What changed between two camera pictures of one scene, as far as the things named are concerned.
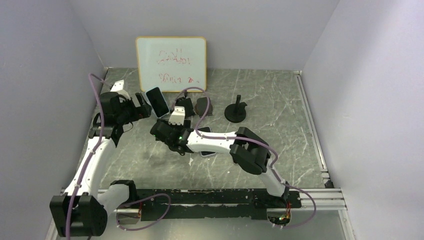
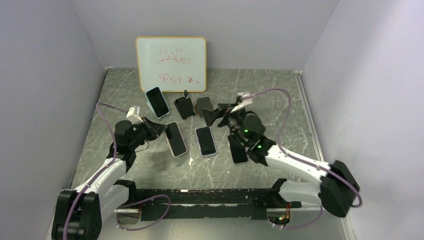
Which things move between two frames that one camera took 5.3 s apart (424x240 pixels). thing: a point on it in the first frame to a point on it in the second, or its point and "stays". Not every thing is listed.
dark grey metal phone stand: (201, 107) stays
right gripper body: (178, 128) to (233, 120)
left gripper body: (128, 113) to (141, 134)
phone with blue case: (158, 102) stays
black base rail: (243, 204) stays
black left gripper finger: (145, 103) to (155, 129)
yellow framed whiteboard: (174, 64) stays
